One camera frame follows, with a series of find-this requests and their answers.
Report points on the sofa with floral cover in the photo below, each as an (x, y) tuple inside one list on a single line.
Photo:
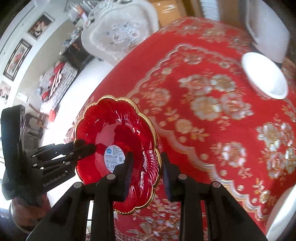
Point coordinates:
[(57, 88)]

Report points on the white plate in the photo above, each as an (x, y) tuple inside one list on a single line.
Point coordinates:
[(282, 213)]

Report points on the wooden side chair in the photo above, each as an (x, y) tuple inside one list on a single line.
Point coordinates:
[(34, 125)]

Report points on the chair with floral plastic cover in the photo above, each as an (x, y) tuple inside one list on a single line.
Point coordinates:
[(115, 34)]

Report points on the dark wooden cabinet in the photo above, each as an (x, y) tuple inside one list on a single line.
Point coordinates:
[(76, 51)]

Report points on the plain white bowl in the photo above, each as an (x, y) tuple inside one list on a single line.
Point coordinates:
[(263, 76)]

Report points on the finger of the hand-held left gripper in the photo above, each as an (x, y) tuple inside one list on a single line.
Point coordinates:
[(69, 160), (57, 148)]

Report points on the white ribbed stack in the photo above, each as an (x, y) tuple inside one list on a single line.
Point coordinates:
[(209, 9)]

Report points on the person's left hand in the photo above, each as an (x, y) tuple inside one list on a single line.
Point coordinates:
[(25, 213)]

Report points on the cardboard box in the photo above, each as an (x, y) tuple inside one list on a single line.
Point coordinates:
[(168, 11)]

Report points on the red floral tablecloth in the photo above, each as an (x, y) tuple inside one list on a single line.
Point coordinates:
[(208, 143)]

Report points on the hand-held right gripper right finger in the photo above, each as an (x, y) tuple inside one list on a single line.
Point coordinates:
[(168, 178)]

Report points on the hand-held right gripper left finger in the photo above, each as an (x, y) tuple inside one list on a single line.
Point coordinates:
[(126, 172)]

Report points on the red glass plate gold rim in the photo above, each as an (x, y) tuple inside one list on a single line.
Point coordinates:
[(108, 129)]

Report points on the framed wall picture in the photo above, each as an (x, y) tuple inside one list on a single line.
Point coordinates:
[(39, 26), (17, 59), (4, 90)]

